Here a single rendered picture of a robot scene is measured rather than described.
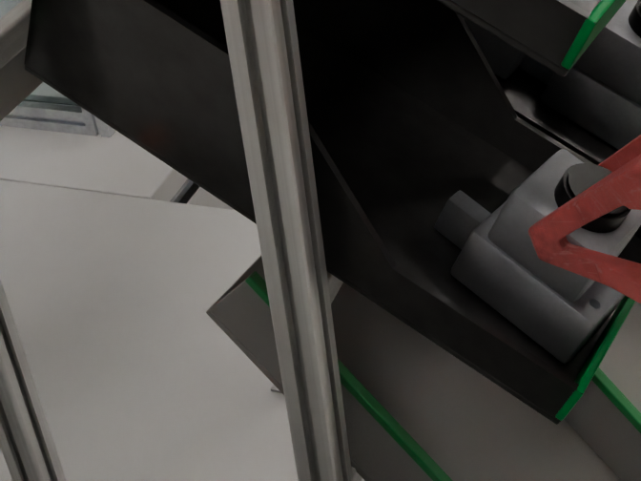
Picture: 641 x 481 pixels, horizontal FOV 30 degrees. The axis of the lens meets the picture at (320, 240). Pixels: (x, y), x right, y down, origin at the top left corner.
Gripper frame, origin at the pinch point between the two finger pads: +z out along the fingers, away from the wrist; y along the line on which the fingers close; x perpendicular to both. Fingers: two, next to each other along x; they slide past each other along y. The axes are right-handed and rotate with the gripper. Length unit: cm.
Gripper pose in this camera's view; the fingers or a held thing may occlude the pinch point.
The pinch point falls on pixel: (578, 214)
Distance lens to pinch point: 50.1
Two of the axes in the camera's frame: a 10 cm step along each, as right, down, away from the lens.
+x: 4.0, 8.7, 2.7
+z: -6.9, 1.0, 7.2
